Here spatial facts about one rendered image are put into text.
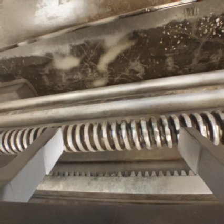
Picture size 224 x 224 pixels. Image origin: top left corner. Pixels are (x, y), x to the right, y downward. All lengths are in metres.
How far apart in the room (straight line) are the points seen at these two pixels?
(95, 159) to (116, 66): 0.30
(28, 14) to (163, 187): 0.97
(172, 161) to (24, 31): 0.98
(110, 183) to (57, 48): 0.41
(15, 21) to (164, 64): 0.83
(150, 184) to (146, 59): 0.35
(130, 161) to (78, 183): 0.09
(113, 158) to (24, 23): 0.90
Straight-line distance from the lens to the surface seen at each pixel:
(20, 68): 0.62
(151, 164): 0.26
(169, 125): 0.18
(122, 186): 0.23
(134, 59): 0.48
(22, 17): 1.04
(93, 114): 0.25
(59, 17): 0.94
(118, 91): 0.28
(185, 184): 0.23
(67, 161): 0.31
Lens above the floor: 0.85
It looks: 50 degrees down
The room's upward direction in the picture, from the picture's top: 168 degrees counter-clockwise
